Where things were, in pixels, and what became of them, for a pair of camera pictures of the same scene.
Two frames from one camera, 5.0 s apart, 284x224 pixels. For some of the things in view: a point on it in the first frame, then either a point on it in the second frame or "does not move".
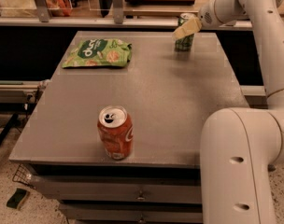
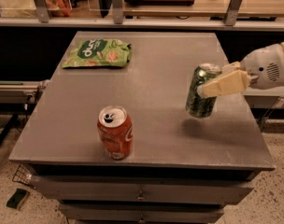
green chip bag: (100, 52) does not move
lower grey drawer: (133, 212) does not move
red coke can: (116, 127) does not move
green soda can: (185, 43) -> (196, 105)
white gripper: (206, 17) -> (263, 66)
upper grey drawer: (168, 189) does not move
